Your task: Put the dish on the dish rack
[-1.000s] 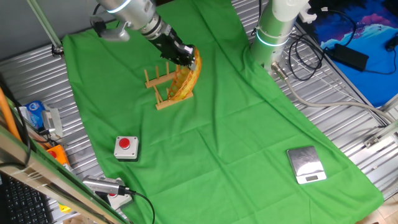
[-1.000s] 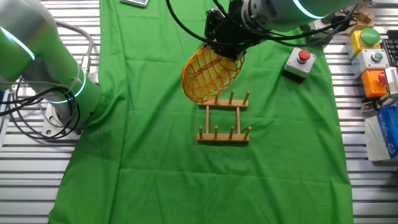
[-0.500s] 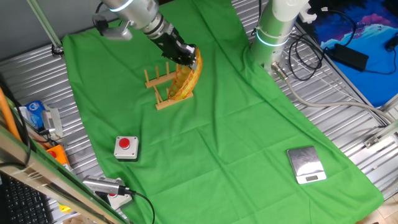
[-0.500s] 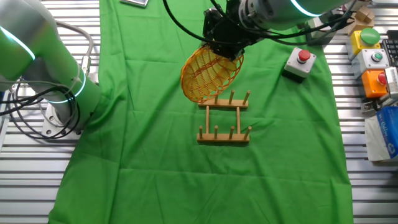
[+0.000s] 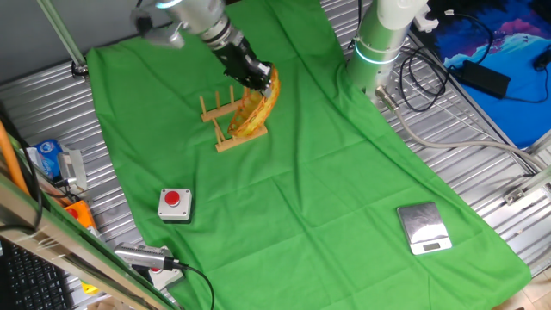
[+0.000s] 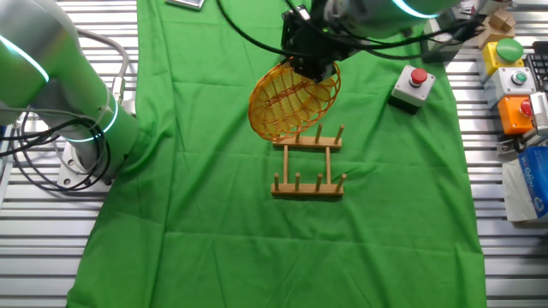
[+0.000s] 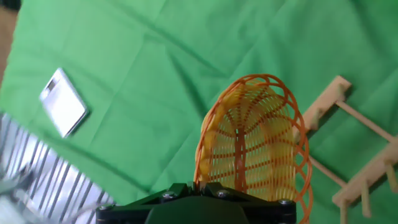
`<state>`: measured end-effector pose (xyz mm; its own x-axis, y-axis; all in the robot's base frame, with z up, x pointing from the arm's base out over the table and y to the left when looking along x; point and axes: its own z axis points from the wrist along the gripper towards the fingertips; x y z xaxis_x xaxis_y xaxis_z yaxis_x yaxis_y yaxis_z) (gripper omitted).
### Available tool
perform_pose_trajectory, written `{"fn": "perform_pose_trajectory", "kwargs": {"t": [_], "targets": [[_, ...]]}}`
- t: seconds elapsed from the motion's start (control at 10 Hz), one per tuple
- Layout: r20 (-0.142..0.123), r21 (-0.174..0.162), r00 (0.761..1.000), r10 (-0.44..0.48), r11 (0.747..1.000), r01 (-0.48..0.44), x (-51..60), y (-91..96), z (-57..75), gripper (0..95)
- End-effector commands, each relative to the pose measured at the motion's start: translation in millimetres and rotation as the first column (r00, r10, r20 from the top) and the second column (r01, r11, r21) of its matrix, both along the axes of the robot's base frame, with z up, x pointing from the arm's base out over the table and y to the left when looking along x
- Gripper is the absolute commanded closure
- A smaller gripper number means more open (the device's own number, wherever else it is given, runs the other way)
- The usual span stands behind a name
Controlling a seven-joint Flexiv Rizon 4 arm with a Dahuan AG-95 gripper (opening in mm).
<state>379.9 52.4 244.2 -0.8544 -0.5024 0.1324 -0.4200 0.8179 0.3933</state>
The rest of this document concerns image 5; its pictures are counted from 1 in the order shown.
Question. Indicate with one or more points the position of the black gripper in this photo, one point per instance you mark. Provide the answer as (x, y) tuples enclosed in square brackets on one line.
[(237, 58)]

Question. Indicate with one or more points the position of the yellow woven plastic basket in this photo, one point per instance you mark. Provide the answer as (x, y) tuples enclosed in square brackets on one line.
[(254, 114)]

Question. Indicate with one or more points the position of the silver green robot arm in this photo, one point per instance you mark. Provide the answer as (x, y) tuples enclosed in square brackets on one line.
[(379, 39)]

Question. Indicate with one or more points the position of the wooden dish rack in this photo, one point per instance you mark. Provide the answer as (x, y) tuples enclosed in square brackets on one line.
[(239, 142)]

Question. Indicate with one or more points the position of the green cloth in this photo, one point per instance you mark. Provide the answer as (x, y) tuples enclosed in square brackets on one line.
[(301, 181)]

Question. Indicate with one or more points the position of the grey box red push button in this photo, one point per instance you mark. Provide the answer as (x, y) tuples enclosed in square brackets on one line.
[(174, 206), (165, 277)]

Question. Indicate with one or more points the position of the silver kitchen scale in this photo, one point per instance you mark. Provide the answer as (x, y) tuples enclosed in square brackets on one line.
[(424, 226)]

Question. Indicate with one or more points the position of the orange box red push button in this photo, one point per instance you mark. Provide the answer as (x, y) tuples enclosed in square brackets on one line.
[(84, 217)]

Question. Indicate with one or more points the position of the blue tissue pack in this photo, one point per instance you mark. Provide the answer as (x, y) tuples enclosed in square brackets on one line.
[(48, 157)]

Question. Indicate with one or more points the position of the black power adapter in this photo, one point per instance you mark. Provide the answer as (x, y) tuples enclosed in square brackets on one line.
[(486, 79)]

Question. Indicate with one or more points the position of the blue patterned mouse pad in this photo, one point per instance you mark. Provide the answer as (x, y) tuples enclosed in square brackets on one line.
[(508, 43)]

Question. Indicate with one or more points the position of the orange pole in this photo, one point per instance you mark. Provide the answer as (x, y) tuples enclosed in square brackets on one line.
[(10, 159)]

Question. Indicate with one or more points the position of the black computer mouse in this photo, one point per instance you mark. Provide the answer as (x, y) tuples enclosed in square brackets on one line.
[(543, 60)]

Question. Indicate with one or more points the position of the black keyboard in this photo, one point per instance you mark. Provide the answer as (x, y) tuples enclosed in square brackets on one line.
[(30, 280)]

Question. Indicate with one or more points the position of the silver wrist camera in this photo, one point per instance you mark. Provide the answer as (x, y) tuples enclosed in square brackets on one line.
[(165, 38)]

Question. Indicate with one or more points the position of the aluminium frame post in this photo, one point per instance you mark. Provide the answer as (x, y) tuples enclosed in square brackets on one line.
[(60, 34)]

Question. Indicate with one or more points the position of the silver depth camera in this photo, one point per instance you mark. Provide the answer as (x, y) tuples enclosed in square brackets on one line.
[(142, 255), (71, 168)]

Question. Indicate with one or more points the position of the green edged frame beam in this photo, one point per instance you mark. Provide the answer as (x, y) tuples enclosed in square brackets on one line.
[(64, 241)]

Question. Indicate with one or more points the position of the aluminium rail bracket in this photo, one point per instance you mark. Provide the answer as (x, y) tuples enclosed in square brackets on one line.
[(523, 191)]

